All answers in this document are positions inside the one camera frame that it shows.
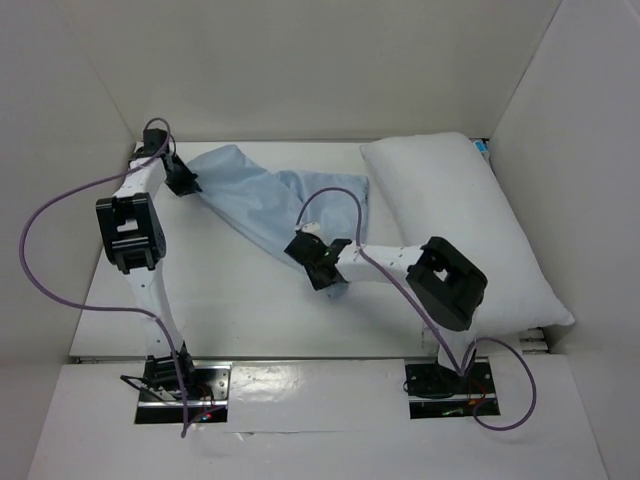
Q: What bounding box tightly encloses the light blue pillowcase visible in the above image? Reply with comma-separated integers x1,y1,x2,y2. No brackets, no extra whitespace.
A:
188,144,370,274

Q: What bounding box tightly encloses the white pillow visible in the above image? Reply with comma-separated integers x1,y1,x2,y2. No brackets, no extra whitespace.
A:
360,132,574,336

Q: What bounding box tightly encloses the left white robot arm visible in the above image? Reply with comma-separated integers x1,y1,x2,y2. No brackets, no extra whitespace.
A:
95,128,202,399

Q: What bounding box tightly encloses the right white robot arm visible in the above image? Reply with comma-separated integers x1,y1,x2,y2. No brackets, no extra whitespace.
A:
284,230,488,392

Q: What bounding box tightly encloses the blue white pillow tag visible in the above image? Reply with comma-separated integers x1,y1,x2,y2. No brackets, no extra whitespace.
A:
473,139,490,157

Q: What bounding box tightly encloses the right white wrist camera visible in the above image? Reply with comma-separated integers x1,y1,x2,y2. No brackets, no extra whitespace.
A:
295,222,322,238

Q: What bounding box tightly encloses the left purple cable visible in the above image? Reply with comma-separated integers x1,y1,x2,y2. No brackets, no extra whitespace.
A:
18,117,221,439

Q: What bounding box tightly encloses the purple cable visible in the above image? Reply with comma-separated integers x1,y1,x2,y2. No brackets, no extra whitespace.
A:
296,187,539,432
18,117,221,439

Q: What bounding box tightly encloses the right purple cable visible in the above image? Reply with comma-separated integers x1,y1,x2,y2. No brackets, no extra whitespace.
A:
296,187,539,432

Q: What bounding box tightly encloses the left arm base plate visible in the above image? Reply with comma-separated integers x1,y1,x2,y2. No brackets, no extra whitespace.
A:
134,358,233,425

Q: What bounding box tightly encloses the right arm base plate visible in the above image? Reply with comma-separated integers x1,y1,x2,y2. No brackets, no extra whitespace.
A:
402,359,500,420

